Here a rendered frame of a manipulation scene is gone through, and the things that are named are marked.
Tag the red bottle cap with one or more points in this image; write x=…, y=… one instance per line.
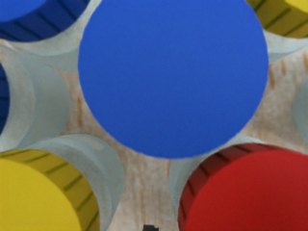
x=247, y=185

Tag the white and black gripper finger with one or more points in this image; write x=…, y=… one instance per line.
x=149, y=227

